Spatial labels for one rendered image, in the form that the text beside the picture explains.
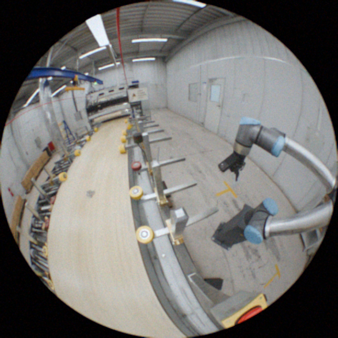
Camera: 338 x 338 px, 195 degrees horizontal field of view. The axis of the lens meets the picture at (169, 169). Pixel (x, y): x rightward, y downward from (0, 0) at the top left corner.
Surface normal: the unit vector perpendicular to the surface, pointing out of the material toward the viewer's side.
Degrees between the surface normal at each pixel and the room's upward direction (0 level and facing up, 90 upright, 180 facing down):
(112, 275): 0
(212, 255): 0
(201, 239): 0
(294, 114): 90
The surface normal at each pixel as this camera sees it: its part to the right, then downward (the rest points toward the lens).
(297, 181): -0.96, 0.22
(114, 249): -0.04, -0.74
